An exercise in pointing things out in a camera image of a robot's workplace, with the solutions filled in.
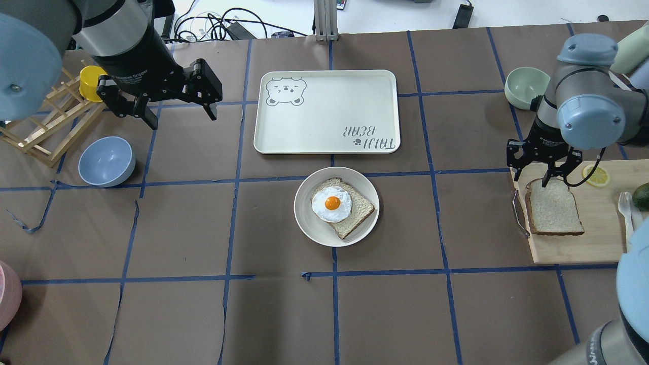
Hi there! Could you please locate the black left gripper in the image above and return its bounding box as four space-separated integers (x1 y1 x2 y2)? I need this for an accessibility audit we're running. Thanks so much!
96 30 223 131

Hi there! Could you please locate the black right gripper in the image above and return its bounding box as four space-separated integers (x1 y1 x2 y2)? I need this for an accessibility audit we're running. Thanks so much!
506 129 583 188

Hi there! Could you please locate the bread slice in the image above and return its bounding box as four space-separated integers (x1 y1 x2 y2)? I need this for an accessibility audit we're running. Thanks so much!
525 178 585 236
310 177 375 240

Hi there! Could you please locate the cream round plate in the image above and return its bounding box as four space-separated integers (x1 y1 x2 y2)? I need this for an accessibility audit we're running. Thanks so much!
294 167 380 247

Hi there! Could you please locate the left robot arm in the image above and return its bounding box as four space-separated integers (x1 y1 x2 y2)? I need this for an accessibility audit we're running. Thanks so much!
1 1 223 130

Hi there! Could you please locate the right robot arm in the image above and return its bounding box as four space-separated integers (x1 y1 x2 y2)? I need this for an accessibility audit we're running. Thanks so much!
506 27 648 364

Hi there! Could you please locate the lemon slice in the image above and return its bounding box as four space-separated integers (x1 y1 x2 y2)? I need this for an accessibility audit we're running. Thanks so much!
582 164 611 189

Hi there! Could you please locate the blue bowl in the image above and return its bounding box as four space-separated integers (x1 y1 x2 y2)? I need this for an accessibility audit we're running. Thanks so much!
78 136 136 188

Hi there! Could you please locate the pale green bowl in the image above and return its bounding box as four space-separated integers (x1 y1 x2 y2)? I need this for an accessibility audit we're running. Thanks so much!
504 67 550 110

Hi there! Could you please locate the white plastic fork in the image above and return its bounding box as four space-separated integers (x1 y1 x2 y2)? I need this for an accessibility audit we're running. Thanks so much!
618 192 634 252

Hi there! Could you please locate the wooden cutting board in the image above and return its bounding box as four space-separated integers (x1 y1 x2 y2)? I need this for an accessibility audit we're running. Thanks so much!
528 159 648 264

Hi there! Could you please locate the yellow mug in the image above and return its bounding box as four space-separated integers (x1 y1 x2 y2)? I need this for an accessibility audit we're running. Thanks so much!
79 65 107 102

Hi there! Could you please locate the green avocado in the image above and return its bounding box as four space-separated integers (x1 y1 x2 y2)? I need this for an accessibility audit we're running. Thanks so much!
631 182 649 212

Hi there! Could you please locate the cream bear serving tray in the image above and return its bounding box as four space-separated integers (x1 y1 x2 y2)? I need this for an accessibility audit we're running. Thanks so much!
254 69 401 154

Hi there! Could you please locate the wooden mug rack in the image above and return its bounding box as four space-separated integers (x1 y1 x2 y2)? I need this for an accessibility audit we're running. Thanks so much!
1 69 105 168

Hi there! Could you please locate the black power adapter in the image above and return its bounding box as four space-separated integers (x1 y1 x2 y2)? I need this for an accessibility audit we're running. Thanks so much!
452 2 474 29

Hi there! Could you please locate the fried egg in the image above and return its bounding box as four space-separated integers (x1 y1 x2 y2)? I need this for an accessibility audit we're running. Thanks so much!
311 186 353 223

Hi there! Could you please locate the pink bowl with ice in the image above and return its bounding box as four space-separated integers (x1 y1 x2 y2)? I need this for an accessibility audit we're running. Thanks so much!
1 261 22 331

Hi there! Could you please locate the aluminium frame post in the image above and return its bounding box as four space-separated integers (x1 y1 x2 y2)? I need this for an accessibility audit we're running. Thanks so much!
313 0 339 42

